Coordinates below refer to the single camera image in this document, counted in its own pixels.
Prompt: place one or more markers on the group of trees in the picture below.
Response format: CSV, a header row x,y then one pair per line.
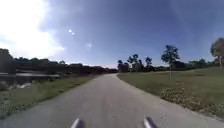
x,y
136,64

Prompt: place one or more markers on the grey paved path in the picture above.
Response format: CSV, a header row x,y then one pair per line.
x,y
103,103

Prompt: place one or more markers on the slender tree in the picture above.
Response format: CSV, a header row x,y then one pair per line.
x,y
170,56

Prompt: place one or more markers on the distant row of trees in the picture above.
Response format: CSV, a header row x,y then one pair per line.
x,y
50,66

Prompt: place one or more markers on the robot's own part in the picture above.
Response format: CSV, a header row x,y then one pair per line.
x,y
77,123
149,122

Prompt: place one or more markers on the grass field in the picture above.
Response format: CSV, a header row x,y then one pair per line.
x,y
180,86

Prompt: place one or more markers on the grass verge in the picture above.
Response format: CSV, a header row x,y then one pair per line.
x,y
36,93

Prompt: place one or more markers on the pond water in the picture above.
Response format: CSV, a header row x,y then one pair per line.
x,y
30,75

